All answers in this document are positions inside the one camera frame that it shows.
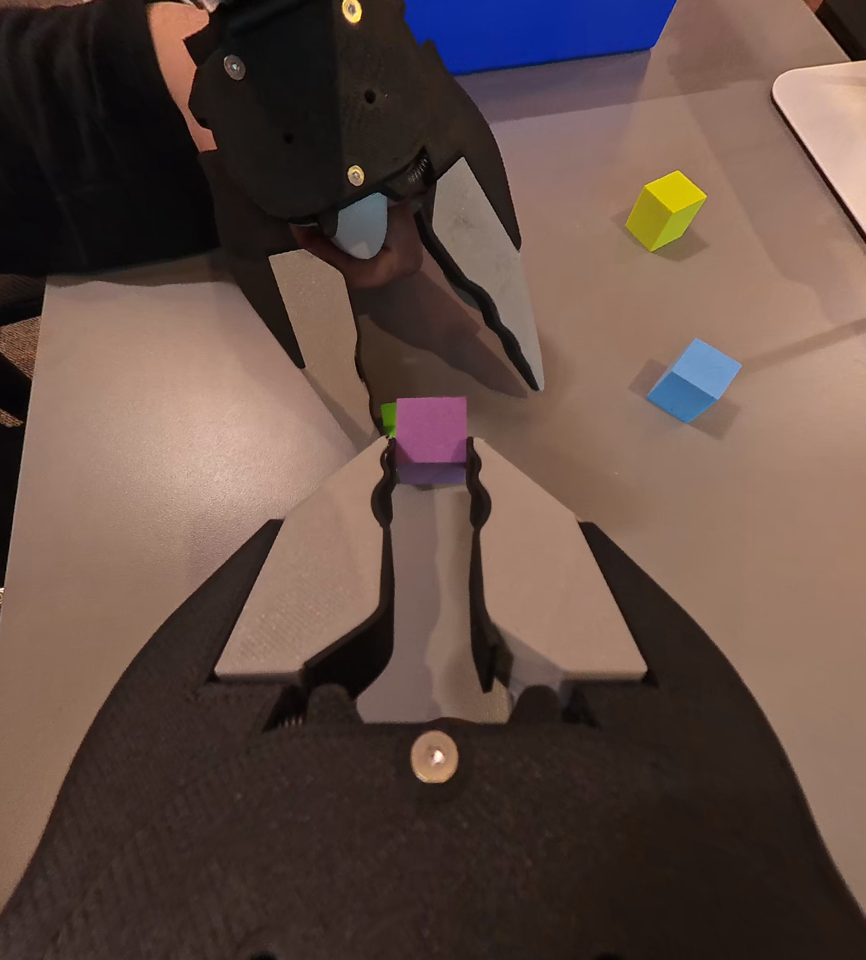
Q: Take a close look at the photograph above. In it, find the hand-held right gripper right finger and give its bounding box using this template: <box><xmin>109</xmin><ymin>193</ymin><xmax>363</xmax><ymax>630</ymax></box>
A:
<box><xmin>466</xmin><ymin>437</ymin><xmax>648</xmax><ymax>721</ymax></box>

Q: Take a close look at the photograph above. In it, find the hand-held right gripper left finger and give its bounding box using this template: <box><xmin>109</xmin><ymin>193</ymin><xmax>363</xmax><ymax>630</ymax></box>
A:
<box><xmin>213</xmin><ymin>435</ymin><xmax>396</xmax><ymax>706</ymax></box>

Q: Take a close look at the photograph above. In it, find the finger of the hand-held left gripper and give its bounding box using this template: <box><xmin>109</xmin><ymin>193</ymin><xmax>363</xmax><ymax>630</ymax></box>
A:
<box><xmin>268</xmin><ymin>192</ymin><xmax>391</xmax><ymax>440</ymax></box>
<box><xmin>412</xmin><ymin>156</ymin><xmax>546</xmax><ymax>393</ymax></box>

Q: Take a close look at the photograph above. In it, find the purple foam cube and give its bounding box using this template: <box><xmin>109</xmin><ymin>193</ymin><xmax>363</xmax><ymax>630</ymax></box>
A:
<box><xmin>395</xmin><ymin>397</ymin><xmax>469</xmax><ymax>487</ymax></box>

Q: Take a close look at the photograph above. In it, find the yellow foam cube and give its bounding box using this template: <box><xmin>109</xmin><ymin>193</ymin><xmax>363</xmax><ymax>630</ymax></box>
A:
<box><xmin>625</xmin><ymin>170</ymin><xmax>707</xmax><ymax>253</ymax></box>

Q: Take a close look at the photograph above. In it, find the blue foam cube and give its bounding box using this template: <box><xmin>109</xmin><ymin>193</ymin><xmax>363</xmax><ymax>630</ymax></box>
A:
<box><xmin>646</xmin><ymin>337</ymin><xmax>743</xmax><ymax>423</ymax></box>

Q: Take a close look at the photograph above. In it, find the person's left hand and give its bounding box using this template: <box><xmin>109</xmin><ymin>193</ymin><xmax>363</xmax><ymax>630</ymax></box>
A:
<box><xmin>290</xmin><ymin>206</ymin><xmax>426</xmax><ymax>291</ymax></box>

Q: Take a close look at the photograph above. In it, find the blue plastic bin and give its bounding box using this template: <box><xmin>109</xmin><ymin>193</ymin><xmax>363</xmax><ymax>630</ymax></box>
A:
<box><xmin>403</xmin><ymin>0</ymin><xmax>680</xmax><ymax>76</ymax></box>

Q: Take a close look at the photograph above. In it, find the white document stand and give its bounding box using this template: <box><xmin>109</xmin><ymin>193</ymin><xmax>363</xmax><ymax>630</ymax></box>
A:
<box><xmin>770</xmin><ymin>54</ymin><xmax>866</xmax><ymax>305</ymax></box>

